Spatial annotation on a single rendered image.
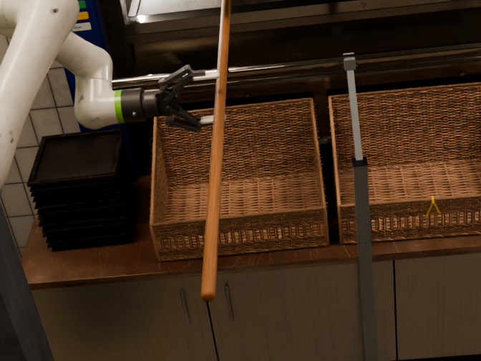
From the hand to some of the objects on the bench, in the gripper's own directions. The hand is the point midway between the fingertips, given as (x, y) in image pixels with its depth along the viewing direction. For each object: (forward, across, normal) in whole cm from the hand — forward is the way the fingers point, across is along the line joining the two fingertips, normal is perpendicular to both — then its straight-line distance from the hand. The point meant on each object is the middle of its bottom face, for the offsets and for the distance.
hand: (218, 97), depth 245 cm
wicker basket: (-1, +61, -30) cm, 68 cm away
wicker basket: (+58, +61, -29) cm, 89 cm away
